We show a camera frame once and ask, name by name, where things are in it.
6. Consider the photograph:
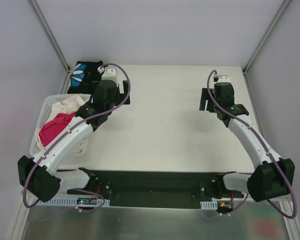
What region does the pink t shirt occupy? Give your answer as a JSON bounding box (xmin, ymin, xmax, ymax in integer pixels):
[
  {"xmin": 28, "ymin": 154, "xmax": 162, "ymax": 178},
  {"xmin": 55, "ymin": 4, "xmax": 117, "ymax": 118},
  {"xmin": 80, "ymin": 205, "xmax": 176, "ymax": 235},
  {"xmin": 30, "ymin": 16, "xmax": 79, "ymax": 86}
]
[{"xmin": 38, "ymin": 112, "xmax": 75, "ymax": 147}]

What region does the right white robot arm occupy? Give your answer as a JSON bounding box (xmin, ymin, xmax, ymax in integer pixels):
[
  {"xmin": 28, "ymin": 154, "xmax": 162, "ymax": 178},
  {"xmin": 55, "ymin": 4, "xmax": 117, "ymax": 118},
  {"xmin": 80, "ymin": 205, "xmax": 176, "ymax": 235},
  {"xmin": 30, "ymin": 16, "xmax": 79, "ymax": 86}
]
[{"xmin": 199, "ymin": 82, "xmax": 295, "ymax": 202}]

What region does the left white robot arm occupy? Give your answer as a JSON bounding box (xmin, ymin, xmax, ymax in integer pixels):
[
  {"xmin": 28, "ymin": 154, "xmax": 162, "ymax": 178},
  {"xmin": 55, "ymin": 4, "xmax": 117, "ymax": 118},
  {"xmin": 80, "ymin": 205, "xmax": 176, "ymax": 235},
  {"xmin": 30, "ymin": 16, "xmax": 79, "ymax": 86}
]
[{"xmin": 17, "ymin": 79, "xmax": 131, "ymax": 204}]

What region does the black folded t shirt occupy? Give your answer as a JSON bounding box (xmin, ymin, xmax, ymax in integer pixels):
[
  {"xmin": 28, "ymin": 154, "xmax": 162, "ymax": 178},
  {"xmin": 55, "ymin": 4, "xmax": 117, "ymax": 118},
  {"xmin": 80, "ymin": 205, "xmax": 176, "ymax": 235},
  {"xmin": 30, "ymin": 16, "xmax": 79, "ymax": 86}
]
[{"xmin": 67, "ymin": 61, "xmax": 103, "ymax": 95}]

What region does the cream t shirt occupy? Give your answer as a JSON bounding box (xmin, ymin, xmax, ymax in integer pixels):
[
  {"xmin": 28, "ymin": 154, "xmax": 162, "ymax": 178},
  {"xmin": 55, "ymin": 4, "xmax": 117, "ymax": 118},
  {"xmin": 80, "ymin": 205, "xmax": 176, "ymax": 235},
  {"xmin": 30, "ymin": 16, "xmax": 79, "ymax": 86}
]
[{"xmin": 34, "ymin": 95, "xmax": 89, "ymax": 154}]

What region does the white plastic laundry basket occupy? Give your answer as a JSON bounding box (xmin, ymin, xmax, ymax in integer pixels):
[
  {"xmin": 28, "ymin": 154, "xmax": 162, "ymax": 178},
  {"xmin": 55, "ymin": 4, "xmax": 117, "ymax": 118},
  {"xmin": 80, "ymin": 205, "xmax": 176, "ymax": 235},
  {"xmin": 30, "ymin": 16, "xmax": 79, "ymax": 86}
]
[{"xmin": 29, "ymin": 93, "xmax": 93, "ymax": 158}]

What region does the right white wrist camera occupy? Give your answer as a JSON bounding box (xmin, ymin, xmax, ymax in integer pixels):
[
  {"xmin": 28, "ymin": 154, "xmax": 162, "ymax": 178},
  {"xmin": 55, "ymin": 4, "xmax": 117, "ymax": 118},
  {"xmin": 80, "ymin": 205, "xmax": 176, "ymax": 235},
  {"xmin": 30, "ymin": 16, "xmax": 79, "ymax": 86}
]
[{"xmin": 212, "ymin": 72, "xmax": 231, "ymax": 83}]

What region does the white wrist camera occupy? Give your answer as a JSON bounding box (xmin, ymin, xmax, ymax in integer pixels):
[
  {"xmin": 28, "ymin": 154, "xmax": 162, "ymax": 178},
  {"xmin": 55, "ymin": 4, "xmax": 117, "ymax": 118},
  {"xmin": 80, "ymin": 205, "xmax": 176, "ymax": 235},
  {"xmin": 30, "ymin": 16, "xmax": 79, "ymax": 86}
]
[
  {"xmin": 212, "ymin": 72, "xmax": 231, "ymax": 83},
  {"xmin": 97, "ymin": 66, "xmax": 118, "ymax": 82}
]

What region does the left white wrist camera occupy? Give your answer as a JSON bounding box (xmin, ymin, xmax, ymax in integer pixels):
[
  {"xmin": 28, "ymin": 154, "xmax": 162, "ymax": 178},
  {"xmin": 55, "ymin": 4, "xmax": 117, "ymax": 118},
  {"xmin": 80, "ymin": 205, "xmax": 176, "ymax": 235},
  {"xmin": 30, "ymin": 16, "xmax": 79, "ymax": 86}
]
[{"xmin": 97, "ymin": 66, "xmax": 118, "ymax": 82}]

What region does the right aluminium frame post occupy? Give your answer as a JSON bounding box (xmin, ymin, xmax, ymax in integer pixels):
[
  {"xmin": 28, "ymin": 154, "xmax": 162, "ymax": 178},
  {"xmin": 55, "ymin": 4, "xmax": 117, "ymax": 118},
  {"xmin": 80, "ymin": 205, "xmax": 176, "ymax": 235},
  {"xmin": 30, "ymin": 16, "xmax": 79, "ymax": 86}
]
[{"xmin": 242, "ymin": 0, "xmax": 292, "ymax": 76}]

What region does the aluminium frame post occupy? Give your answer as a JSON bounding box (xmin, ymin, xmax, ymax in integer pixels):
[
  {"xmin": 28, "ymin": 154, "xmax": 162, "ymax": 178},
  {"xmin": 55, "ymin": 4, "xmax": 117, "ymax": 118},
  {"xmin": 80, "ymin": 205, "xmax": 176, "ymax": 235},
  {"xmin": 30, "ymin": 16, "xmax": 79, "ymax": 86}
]
[
  {"xmin": 242, "ymin": 0, "xmax": 292, "ymax": 76},
  {"xmin": 27, "ymin": 0, "xmax": 70, "ymax": 73}
]

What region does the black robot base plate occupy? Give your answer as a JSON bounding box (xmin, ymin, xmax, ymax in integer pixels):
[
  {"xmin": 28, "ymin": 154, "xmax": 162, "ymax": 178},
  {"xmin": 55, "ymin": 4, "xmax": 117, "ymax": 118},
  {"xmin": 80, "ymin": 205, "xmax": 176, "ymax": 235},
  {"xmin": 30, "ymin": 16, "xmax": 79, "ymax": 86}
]
[{"xmin": 66, "ymin": 167, "xmax": 246, "ymax": 209}]

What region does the left aluminium frame post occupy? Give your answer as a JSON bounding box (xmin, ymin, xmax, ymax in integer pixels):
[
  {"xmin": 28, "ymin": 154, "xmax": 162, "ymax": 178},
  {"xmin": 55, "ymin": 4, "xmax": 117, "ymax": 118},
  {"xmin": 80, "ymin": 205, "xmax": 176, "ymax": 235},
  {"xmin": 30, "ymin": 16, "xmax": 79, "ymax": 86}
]
[{"xmin": 27, "ymin": 0, "xmax": 70, "ymax": 73}]

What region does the right white cable duct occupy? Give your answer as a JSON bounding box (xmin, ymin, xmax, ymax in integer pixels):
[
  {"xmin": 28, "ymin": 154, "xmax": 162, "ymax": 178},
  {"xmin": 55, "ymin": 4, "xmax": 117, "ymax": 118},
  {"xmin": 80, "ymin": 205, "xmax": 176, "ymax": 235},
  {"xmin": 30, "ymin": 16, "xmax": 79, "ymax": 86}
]
[{"xmin": 200, "ymin": 200, "xmax": 218, "ymax": 211}]

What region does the white cable duct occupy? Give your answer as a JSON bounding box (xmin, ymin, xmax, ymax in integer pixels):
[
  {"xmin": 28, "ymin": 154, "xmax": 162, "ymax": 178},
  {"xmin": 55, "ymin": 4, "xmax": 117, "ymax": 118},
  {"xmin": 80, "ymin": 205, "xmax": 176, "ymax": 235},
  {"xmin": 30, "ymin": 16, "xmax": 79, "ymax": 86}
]
[
  {"xmin": 200, "ymin": 200, "xmax": 218, "ymax": 211},
  {"xmin": 36, "ymin": 196, "xmax": 110, "ymax": 208}
]

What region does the left white cable duct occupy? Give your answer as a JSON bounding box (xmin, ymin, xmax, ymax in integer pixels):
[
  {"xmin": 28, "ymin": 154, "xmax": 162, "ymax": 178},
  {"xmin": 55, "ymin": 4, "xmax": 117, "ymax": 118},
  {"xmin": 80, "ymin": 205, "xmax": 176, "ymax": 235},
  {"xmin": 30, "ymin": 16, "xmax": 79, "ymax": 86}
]
[{"xmin": 36, "ymin": 196, "xmax": 110, "ymax": 208}]

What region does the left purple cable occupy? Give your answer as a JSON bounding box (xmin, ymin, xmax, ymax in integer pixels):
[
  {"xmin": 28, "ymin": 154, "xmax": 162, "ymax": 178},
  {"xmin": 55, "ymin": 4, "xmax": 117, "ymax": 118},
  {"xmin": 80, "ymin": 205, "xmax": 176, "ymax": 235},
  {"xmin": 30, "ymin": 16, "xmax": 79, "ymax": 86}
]
[{"xmin": 22, "ymin": 62, "xmax": 134, "ymax": 213}]

